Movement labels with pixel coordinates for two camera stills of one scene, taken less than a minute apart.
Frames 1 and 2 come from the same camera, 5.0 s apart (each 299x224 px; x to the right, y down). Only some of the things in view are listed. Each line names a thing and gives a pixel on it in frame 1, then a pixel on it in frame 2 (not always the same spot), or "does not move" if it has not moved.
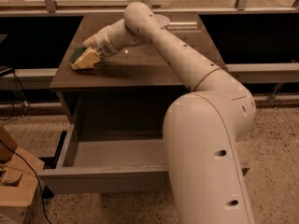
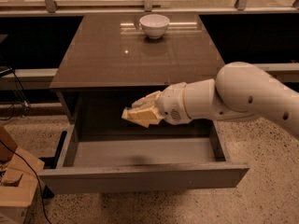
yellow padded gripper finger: (92, 41) -> (147, 104)
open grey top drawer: (108, 163) does not move
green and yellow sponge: (76, 53) -> (147, 111)
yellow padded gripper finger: (87, 61) -> (144, 117)
